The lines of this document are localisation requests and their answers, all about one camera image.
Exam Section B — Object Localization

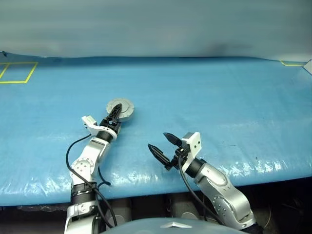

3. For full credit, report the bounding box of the yellow tape double square marking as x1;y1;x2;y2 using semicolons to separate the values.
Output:
0;61;39;84

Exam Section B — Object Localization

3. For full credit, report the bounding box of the blue plastic table cover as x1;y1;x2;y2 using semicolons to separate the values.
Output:
0;50;312;207

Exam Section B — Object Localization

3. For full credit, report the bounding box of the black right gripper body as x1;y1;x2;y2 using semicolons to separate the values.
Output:
165;143;190;171

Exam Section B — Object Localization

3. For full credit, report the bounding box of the round silver motor lid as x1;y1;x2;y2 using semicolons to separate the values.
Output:
106;97;135;119

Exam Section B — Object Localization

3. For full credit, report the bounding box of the grey robot torso with emblem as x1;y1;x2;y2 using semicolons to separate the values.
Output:
99;218;249;234

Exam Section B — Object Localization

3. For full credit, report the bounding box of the grey rounded cylinder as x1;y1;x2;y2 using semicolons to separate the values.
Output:
170;194;206;220
107;198;133;223

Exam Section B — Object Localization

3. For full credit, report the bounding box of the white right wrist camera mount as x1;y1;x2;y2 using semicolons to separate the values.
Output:
181;132;203;173

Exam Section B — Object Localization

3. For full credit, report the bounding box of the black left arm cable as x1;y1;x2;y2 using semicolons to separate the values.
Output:
65;135;118;229

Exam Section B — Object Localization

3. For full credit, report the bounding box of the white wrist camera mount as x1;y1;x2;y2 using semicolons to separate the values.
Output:
181;132;203;173
81;116;117;137

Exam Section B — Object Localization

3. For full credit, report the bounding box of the yellow tape corner marking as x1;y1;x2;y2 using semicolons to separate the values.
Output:
280;60;307;67

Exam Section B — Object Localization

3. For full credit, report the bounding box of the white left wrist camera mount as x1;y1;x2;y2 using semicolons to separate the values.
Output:
81;116;117;137

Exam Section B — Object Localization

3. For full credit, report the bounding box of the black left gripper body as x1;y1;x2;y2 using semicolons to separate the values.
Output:
99;117;122;134

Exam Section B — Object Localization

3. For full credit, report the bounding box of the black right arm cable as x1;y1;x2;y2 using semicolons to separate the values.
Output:
177;157;225;226

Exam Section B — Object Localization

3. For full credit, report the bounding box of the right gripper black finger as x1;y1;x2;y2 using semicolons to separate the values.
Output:
162;132;182;147
147;143;172;168

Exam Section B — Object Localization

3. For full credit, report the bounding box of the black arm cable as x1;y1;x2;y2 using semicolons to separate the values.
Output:
177;157;225;226
65;135;118;229

